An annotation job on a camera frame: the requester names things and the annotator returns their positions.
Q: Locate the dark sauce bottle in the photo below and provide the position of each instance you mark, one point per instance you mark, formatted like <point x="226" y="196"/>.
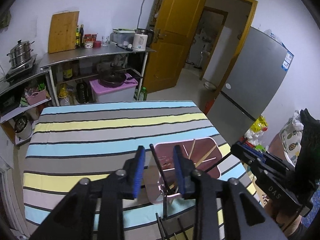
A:
<point x="81" y="35"/>

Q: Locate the green cloth on wall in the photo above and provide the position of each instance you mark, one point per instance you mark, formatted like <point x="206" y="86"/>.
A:
<point x="5" y="21"/>

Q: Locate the red-lidded jar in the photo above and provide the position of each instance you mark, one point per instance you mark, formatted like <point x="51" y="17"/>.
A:
<point x="88" y="41"/>

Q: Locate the green plastic bottle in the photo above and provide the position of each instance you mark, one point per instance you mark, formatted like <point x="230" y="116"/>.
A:
<point x="143" y="94"/>

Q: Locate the induction cooker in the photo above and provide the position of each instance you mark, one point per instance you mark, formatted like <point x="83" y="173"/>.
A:
<point x="22" y="68"/>

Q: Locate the rice cooker pot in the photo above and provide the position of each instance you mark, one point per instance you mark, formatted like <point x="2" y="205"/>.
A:
<point x="23" y="127"/>

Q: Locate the wooden cutting board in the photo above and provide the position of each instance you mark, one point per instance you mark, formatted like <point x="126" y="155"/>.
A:
<point x="62" y="33"/>

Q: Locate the black chopstick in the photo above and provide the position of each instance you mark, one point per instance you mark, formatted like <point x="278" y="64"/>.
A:
<point x="166" y="185"/>

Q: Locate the metal kitchen shelf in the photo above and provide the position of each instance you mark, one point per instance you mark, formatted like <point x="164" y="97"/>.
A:
<point x="53" y="70"/>

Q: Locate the purple-lidded storage box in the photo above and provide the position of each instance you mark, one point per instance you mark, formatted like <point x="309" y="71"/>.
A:
<point x="125" y="92"/>

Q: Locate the striped tablecloth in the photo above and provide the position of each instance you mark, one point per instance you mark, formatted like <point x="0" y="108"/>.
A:
<point x="91" y="141"/>

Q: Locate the clear plastic container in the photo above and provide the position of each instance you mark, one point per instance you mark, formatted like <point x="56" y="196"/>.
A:
<point x="122" y="37"/>

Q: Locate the grey refrigerator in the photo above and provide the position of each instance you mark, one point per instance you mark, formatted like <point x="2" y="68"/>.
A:
<point x="254" y="79"/>

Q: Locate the yellow wooden door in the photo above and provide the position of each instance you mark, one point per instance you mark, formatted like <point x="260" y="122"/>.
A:
<point x="174" y="32"/>

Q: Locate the light wooden chopstick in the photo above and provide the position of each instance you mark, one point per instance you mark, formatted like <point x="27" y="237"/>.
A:
<point x="192" y="148"/>
<point x="205" y="156"/>

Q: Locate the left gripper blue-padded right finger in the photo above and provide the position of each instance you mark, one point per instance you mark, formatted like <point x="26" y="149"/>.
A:
<point x="188" y="177"/>

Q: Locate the pink small basket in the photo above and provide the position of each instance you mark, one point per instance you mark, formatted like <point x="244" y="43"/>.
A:
<point x="35" y="96"/>

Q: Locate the white electric kettle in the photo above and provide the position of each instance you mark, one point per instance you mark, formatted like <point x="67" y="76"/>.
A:
<point x="143" y="38"/>

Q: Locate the pineapple print cloth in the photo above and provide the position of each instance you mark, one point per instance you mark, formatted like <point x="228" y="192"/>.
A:
<point x="291" y="136"/>

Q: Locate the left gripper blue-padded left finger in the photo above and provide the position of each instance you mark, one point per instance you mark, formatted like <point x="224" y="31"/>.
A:
<point x="125" y="183"/>

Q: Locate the right hand of person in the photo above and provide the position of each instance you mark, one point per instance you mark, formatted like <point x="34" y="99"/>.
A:
<point x="288" y="221"/>

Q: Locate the black frying pan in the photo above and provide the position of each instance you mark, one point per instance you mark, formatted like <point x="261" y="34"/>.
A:
<point x="115" y="79"/>

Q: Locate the yellow plastic bag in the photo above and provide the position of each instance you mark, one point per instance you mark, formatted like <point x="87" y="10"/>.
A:
<point x="259" y="125"/>

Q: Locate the pink plastic utensil holder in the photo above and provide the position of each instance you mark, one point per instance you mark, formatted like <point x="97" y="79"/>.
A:
<point x="168" y="173"/>

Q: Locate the stainless steel steamer pot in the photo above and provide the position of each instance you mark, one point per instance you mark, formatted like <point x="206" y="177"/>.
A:
<point x="20" y="54"/>

